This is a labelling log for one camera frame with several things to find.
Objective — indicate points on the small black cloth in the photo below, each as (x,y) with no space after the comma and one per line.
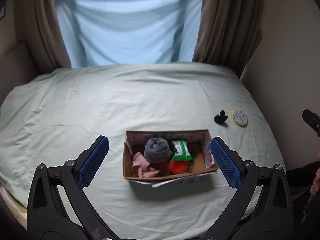
(220,117)

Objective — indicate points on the orange pom-pom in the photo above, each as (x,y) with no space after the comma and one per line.
(178,167)

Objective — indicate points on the light green bed sheet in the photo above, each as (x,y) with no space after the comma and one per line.
(125,100)

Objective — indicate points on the narrow beige curtain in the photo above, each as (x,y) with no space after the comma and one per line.
(45,30)

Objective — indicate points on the grey sock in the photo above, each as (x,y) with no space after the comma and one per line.
(157,150)

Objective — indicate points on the wall poster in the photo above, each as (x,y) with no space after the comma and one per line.
(2,12)

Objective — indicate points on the printed cardboard box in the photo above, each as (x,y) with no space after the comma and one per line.
(200,165)

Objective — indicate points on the person's dark clothing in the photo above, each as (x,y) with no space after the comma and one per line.
(300,180)

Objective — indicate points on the pink cloth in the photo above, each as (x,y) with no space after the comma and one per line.
(140,162)

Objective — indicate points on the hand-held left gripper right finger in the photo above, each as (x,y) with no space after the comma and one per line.
(225,162)

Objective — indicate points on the wide beige curtain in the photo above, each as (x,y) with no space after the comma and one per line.
(225,30)

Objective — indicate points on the mattress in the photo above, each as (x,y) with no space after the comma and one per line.
(12,205)

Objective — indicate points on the white padded headboard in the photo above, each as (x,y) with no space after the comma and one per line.
(15,67)

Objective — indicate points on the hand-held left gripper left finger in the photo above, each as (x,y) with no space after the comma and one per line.
(93,162)

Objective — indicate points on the light blue hanging cloth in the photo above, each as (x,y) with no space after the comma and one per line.
(125,30)

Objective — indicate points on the person's right hand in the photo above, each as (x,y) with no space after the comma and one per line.
(316,180)

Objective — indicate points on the round yellow grey sponge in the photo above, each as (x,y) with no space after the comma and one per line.
(240,117)

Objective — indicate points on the green wet wipes packet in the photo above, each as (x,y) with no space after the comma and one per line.
(181,151)

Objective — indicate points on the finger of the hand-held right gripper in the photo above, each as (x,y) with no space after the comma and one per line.
(311,120)

